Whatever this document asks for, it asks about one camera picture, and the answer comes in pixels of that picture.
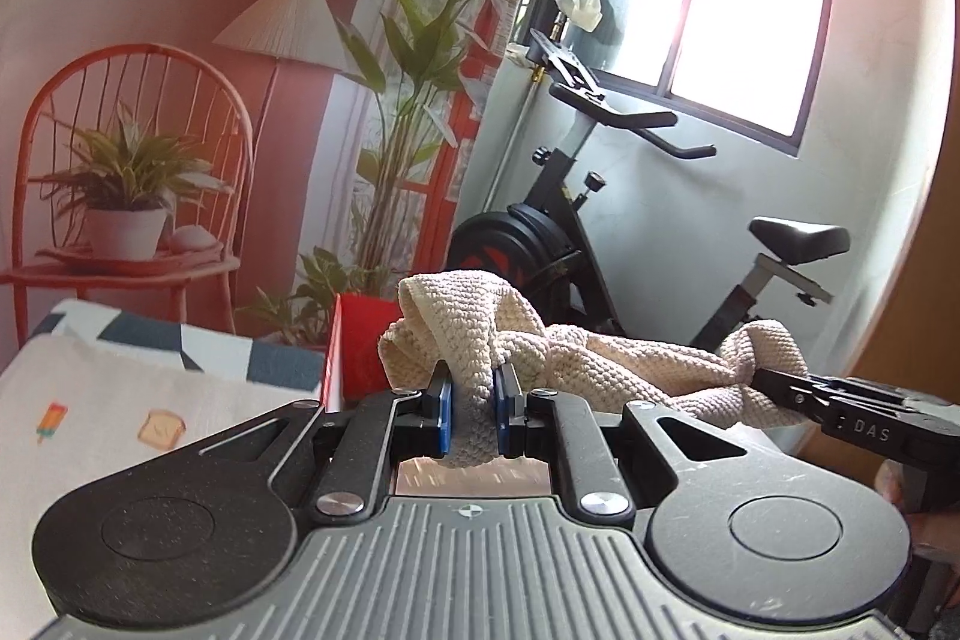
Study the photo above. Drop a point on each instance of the person's right hand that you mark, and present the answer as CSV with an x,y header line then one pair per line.
x,y
891,482

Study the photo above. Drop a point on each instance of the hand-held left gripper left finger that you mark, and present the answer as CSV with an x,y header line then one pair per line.
x,y
445,411

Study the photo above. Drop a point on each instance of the blue white geometric blanket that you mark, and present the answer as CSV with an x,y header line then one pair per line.
x,y
225,347

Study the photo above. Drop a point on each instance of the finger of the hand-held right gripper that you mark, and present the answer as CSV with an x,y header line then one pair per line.
x,y
787,396

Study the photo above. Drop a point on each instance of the white wall pipe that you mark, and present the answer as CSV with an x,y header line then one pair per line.
x,y
517,130

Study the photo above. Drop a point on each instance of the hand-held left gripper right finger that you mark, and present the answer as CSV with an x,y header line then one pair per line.
x,y
507,411

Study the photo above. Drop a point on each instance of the black exercise bike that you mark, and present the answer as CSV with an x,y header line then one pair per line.
x,y
540,242

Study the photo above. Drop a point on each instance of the red strawberry print box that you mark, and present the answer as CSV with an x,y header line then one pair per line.
x,y
360,347

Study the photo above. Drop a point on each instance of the cream knitted cloth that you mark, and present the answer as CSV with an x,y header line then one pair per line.
x,y
600,362

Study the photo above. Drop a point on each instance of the wooden door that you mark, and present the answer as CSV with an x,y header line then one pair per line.
x,y
922,325

